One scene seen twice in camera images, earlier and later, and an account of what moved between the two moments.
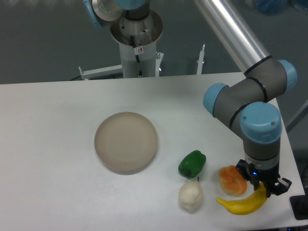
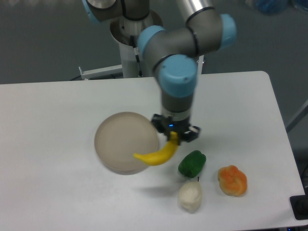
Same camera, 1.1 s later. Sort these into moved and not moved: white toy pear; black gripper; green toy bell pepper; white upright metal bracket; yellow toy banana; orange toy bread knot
Moved: black gripper; yellow toy banana
Not moved: orange toy bread knot; white toy pear; green toy bell pepper; white upright metal bracket
